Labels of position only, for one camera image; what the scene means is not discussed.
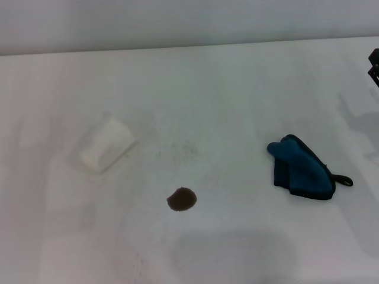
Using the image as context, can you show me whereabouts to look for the blue rag with black trim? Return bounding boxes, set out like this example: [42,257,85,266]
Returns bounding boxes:
[266,134,354,201]

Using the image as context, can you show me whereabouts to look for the white plastic cup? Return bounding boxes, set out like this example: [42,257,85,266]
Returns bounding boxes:
[79,113,139,175]

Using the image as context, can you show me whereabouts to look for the black water stain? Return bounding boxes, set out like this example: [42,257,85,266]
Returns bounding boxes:
[166,186,198,213]

